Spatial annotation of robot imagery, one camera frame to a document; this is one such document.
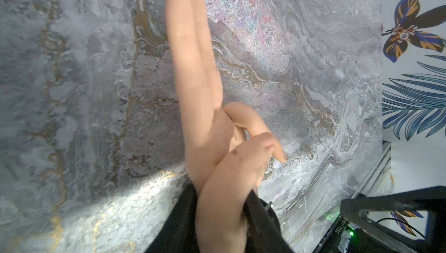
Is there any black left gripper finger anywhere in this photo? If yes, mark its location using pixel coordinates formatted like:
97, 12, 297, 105
340, 186, 446, 253

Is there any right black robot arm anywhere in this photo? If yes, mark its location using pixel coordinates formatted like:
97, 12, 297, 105
313, 215, 395, 253

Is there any mannequin hand peace sign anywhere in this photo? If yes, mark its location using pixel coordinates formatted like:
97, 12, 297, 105
165, 0, 286, 253

